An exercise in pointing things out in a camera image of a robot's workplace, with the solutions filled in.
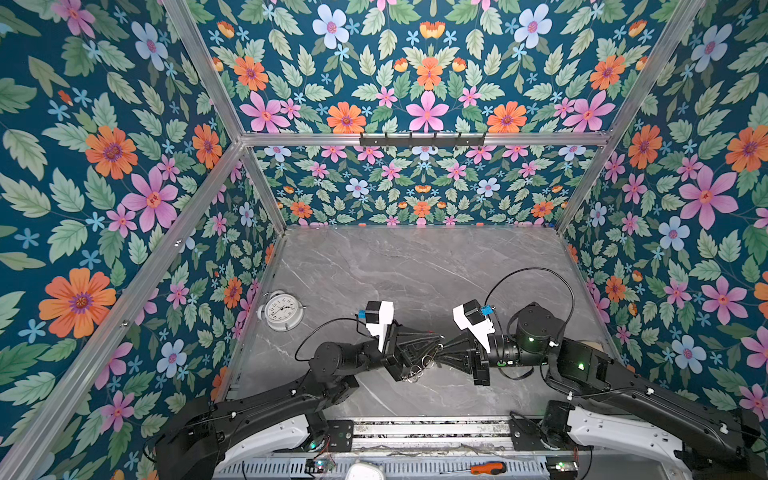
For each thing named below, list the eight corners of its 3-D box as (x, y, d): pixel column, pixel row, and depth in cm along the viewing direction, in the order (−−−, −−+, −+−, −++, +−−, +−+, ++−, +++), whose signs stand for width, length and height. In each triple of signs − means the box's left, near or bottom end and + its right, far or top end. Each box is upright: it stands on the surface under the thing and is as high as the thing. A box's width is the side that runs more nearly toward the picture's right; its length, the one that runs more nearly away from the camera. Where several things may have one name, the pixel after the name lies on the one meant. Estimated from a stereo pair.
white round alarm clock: (258, 331, 94) (252, 324, 90) (269, 298, 102) (264, 290, 98) (299, 331, 94) (295, 324, 90) (308, 298, 102) (304, 290, 98)
